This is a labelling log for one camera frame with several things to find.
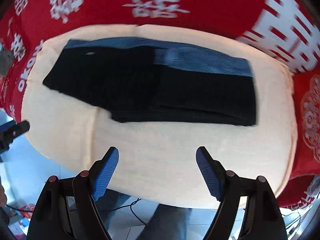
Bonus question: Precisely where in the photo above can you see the black pants with blue waistband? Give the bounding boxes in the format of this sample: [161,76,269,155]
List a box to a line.
[43,37,257,126]

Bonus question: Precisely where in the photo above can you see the cream seat cushion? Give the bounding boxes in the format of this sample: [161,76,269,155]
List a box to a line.
[21,24,298,209]

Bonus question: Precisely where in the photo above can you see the small red embroidered pillow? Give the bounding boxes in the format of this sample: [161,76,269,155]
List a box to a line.
[277,69,319,210]

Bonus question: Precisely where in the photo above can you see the blue jeans leg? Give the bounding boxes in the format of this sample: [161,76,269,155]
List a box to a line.
[95,189,192,240]

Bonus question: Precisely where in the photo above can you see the red sofa cover with characters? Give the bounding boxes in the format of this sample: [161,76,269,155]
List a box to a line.
[1,0,319,121]

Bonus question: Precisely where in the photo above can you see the thin black cable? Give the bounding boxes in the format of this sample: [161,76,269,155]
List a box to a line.
[4,197,147,225]

